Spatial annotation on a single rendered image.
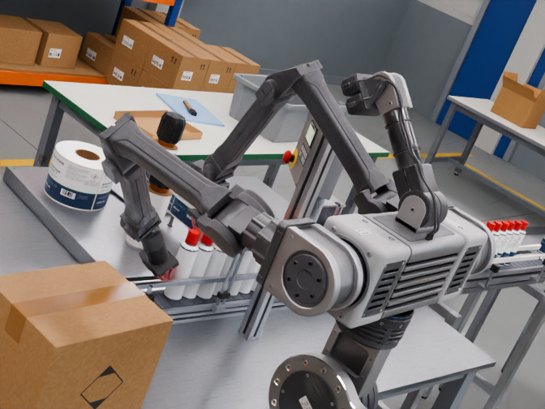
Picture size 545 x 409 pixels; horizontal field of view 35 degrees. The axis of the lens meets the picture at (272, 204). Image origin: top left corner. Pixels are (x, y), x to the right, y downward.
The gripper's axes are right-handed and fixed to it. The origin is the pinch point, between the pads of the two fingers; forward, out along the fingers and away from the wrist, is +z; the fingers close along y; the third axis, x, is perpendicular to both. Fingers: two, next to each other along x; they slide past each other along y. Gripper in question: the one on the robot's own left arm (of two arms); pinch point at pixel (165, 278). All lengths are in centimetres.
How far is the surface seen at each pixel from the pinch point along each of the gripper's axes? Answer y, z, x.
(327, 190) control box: -17.8, -14.6, -44.2
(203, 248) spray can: -2.2, -4.4, -12.0
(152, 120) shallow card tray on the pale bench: 142, 72, -68
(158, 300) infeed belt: -2.3, 3.2, 4.8
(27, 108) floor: 337, 175, -62
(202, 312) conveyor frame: -6.9, 12.6, -4.5
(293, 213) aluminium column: -14.8, -11.0, -34.4
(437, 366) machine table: -44, 56, -59
